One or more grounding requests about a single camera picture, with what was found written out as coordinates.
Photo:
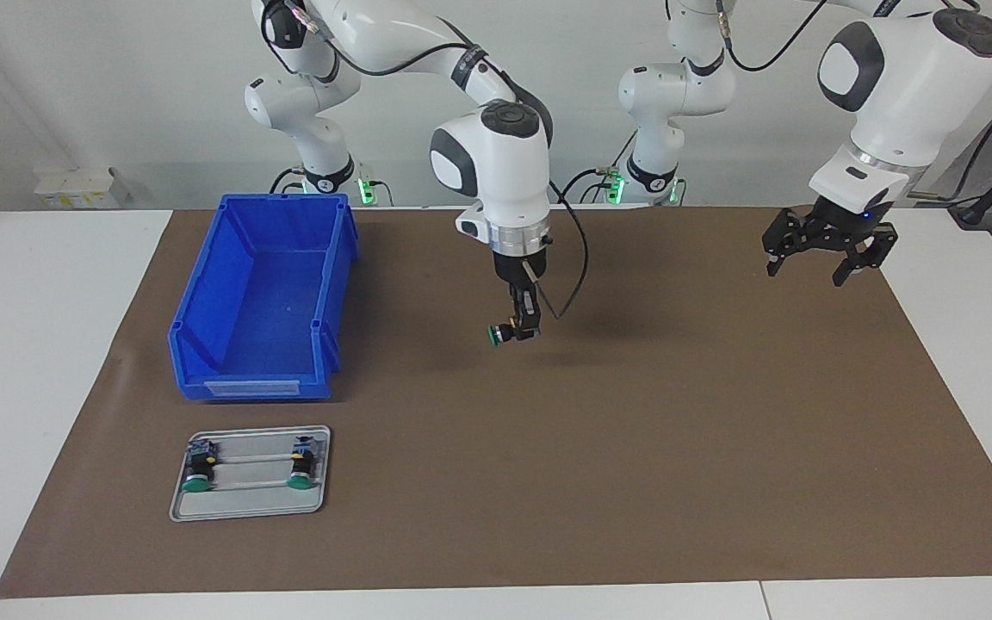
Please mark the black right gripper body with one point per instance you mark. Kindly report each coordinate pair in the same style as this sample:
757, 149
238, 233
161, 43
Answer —
517, 269

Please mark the white cardboard box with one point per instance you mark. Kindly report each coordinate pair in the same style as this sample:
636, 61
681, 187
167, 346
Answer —
74, 185

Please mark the green push button switch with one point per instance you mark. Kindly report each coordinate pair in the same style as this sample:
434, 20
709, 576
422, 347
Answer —
494, 334
300, 469
197, 469

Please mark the brown table mat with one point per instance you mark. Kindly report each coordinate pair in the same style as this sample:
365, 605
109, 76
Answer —
548, 474

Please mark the blue plastic storage bin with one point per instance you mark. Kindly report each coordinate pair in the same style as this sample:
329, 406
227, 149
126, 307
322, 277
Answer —
263, 301

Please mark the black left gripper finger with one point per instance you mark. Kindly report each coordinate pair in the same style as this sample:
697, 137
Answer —
875, 250
787, 234

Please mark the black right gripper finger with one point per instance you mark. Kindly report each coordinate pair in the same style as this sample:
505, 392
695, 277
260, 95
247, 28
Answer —
531, 314
515, 303

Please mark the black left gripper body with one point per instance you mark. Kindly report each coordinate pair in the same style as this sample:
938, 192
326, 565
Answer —
845, 226

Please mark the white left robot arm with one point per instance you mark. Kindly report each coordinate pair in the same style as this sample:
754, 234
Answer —
918, 95

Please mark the silver metal tray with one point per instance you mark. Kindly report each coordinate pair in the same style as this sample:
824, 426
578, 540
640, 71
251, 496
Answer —
246, 504

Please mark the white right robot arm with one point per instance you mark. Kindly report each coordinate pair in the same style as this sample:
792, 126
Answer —
505, 172

